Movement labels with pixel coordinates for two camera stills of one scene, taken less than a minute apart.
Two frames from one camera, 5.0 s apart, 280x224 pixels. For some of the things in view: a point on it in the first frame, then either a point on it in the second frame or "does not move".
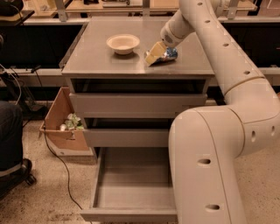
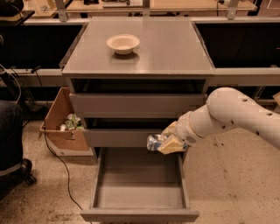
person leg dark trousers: [11, 134] does not move
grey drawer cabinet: [122, 101] does not move
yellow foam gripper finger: [156, 52] → [171, 145]
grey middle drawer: [127, 132] does not move
